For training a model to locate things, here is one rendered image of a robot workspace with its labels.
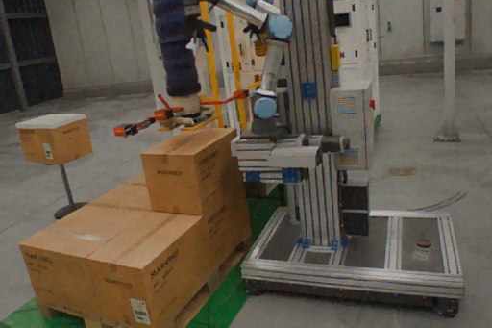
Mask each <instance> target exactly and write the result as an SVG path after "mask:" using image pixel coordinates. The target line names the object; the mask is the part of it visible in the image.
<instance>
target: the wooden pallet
mask: <svg viewBox="0 0 492 328"><path fill-rule="evenodd" d="M252 245H253V240H252V233H251V228H249V231H248V232H247V233H245V234H244V235H243V238H241V239H240V240H239V241H238V243H237V244H236V245H235V246H234V248H233V249H232V250H231V251H230V252H229V254H228V255H227V256H225V257H224V259H223V261H221V262H220V263H219V265H218V266H217V267H216V268H215V269H214V270H213V271H212V272H211V274H210V275H209V276H208V277H207V278H206V279H205V281H204V282H202V284H201V285H200V287H198V288H197V289H196V291H195V292H193V293H192V294H191V296H190V297H189V298H187V300H186V302H185V303H184V304H183V306H181V308H180V309H179V310H178V311H177V312H176V313H175V314H174V315H173V316H172V317H170V320H168V321H167V322H166V324H165V325H164V326H163V327H162V328H185V327H186V326H187V325H188V322H190V321H191V320H192V318H194V316H195V315H197V312H198V311H200V310H201V307H203V306H204V304H205V303H206V302H207V300H208V299H210V296H211V295H213V293H214V292H215V291H216V289H217V288H218V287H219V285H220V284H221V283H223V281H224V279H225V278H226V277H227V276H228V275H229V273H230V272H231V271H232V270H233V269H234V267H235V266H236V265H237V264H238V261H240V260H241V259H242V257H243V256H244V255H245V253H246V252H248V251H249V248H250V247H251V246H252ZM36 301H37V304H38V307H39V309H40V311H41V315H42V316H45V317H47V318H50V319H52V318H53V317H55V316H56V315H58V314H59V313H60V312H67V313H69V314H73V315H76V316H79V317H82V318H83V319H84V320H85V325H86V328H114V327H116V328H136V327H134V326H131V325H128V324H123V323H119V322H116V321H113V320H110V319H107V318H104V317H99V316H96V315H91V314H88V313H85V312H82V311H78V310H73V309H71V308H67V307H64V306H62V305H60V304H57V303H53V302H48V301H45V300H42V299H39V298H36Z"/></svg>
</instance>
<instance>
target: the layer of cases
mask: <svg viewBox="0 0 492 328"><path fill-rule="evenodd" d="M249 228H250V224H249V213H248V207H247V201H246V194H245V188H244V183H243V181H242V182H241V183H239V184H238V186H237V187H236V188H233V190H232V191H231V192H228V194H227V195H226V196H225V197H224V198H222V199H221V200H220V201H219V202H218V203H217V204H215V205H214V206H213V207H212V208H211V209H210V210H208V212H207V213H205V214H204V215H194V214H178V213H170V212H157V211H152V208H151V204H150V200H149V196H148V189H147V185H146V181H145V176H144V175H138V176H135V177H134V179H132V180H130V181H128V182H126V183H125V184H123V185H121V186H119V187H117V188H116V189H112V190H111V191H109V192H108V193H107V194H104V195H102V196H101V197H99V198H96V199H95V200H94V201H92V202H91V203H88V204H87V205H85V206H83V207H82V208H80V209H79V210H77V211H75V212H73V213H72V214H69V215H67V216H65V217H64V218H62V219H60V220H58V221H57V222H54V223H53V224H51V226H47V227H46V228H44V230H40V231H39V232H38V233H37V234H33V235H32V236H31V237H28V238H27V239H25V240H23V241H22V242H21V243H19V244H18V246H19V249H20V252H21V254H22V256H23V260H24V264H25V266H26V268H27V271H28V273H29V279H30V281H31V284H32V286H33V289H34V292H35V297H36V298H39V299H42V300H45V301H48V302H53V303H57V304H60V305H62V306H64V307H67V308H71V309H73V310H78V311H82V312H85V313H88V314H91V315H96V316H99V317H104V318H107V319H110V320H113V321H116V322H119V323H123V324H128V325H131V326H134V327H136V328H162V327H163V326H164V325H165V324H166V322H167V321H168V320H170V317H172V316H173V315H174V314H175V313H176V312H177V311H178V310H179V309H180V308H181V306H183V304H184V303H185V302H186V300H187V298H189V297H190V296H191V294H192V293H193V292H195V291H196V289H197V288H198V287H200V285H201V284H202V282H204V281H205V279H206V278H207V277H208V276H209V275H210V274H211V272H212V271H213V270H214V269H215V268H216V267H217V266H218V265H219V263H220V262H221V261H223V259H224V257H225V256H227V255H228V254H229V252H230V251H231V250H232V249H233V248H234V246H235V245H236V244H237V243H238V241H239V240H240V239H241V238H243V235H244V234H245V233H247V232H248V231H249Z"/></svg>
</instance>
